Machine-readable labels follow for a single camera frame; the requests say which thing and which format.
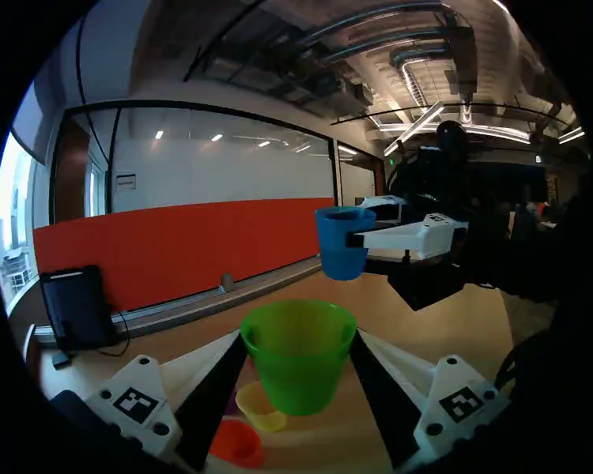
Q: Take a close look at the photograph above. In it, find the yellow plastic cup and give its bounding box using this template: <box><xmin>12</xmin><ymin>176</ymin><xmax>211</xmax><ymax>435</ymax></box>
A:
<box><xmin>234</xmin><ymin>381</ymin><xmax>288</xmax><ymax>434</ymax></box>

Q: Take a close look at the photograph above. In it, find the blue plastic cup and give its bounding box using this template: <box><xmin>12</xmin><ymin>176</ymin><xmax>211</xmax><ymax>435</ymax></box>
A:
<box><xmin>315</xmin><ymin>206</ymin><xmax>378</xmax><ymax>282</ymax></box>

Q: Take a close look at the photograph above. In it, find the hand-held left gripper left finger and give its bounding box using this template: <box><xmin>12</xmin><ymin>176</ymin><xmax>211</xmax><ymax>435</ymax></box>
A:
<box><xmin>86</xmin><ymin>328</ymin><xmax>252</xmax><ymax>472</ymax></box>

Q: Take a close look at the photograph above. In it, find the green plastic cup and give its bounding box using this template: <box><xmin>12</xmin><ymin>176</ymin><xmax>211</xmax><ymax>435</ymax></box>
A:
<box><xmin>239</xmin><ymin>299</ymin><xmax>358</xmax><ymax>416</ymax></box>

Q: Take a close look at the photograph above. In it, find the orange plastic cup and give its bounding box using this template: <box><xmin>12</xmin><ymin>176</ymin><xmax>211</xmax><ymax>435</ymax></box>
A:
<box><xmin>209</xmin><ymin>418</ymin><xmax>264</xmax><ymax>469</ymax></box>

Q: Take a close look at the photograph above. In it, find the thick black cable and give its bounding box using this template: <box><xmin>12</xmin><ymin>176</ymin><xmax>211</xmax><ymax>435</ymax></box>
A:
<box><xmin>493</xmin><ymin>335</ymin><xmax>531</xmax><ymax>397</ymax></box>

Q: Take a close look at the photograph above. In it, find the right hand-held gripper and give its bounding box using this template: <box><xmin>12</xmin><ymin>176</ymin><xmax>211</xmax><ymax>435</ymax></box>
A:
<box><xmin>346</xmin><ymin>120</ymin><xmax>486</xmax><ymax>313</ymax></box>

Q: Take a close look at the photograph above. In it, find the red desk screen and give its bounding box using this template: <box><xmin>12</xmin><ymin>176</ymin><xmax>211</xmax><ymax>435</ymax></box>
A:
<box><xmin>32</xmin><ymin>197</ymin><xmax>338</xmax><ymax>343</ymax></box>

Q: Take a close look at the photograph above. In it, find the thin black cable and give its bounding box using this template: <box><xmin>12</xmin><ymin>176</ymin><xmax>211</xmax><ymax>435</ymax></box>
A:
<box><xmin>97</xmin><ymin>310</ymin><xmax>133</xmax><ymax>358</ymax></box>

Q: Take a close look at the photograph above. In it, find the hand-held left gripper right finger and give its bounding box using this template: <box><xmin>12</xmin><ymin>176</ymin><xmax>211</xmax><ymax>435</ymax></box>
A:
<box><xmin>348</xmin><ymin>328</ymin><xmax>513</xmax><ymax>472</ymax></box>

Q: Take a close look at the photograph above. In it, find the black tablet on stand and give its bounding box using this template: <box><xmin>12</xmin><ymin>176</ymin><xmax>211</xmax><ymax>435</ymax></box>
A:
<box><xmin>39</xmin><ymin>264</ymin><xmax>118</xmax><ymax>370</ymax></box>

